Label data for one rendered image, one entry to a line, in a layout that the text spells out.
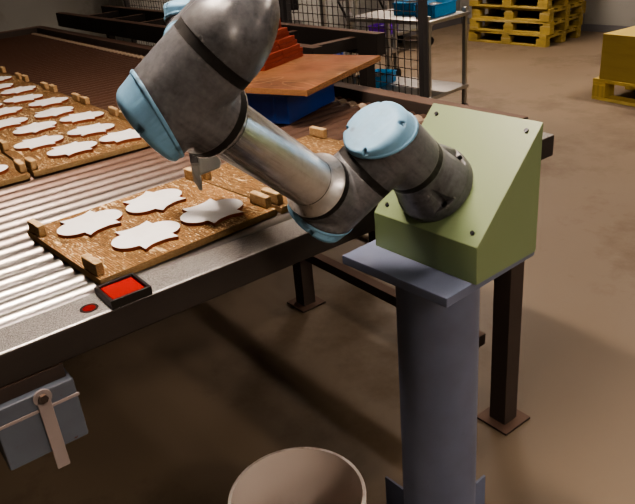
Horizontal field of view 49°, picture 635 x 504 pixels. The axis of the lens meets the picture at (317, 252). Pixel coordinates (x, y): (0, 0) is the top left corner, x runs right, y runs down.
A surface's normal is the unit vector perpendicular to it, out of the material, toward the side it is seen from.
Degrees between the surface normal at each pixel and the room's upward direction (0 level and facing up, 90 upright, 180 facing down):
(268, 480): 87
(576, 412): 0
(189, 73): 82
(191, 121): 112
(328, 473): 87
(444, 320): 90
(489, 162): 45
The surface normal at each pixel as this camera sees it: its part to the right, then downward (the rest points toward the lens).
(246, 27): 0.57, 0.01
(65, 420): 0.61, 0.30
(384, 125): -0.51, -0.48
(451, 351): 0.17, 0.42
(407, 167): 0.38, 0.65
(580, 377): -0.08, -0.90
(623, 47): -0.83, 0.31
